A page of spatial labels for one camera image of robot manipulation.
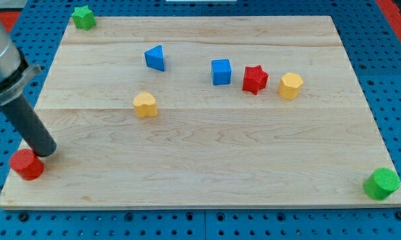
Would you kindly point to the blue cube block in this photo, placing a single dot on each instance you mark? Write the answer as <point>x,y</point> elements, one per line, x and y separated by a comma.
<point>221,72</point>

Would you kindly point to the red star block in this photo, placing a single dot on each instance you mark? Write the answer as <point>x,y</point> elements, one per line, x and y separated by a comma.
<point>255,79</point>

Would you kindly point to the green star block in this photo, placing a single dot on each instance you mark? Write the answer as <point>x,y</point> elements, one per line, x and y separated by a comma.
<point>83,18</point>

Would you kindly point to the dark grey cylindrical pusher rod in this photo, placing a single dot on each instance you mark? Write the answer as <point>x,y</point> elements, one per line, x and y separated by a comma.
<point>22,116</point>

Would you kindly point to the green cylinder block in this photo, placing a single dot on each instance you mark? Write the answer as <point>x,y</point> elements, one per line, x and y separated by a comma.
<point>381,184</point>

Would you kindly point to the light wooden board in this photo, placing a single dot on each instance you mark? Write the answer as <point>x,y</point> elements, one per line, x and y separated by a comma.
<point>210,146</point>

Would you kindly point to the red cylinder block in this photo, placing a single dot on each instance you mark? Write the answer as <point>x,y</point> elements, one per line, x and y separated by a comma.
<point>26,164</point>

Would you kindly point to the yellow heart block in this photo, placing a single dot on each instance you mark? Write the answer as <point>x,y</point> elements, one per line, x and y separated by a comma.
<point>145,105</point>

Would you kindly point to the yellow hexagon block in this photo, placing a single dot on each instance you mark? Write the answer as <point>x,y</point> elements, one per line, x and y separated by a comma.
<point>290,86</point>

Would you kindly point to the blue triangle block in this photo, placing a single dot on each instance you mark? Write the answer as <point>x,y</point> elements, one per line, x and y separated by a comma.
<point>154,58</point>

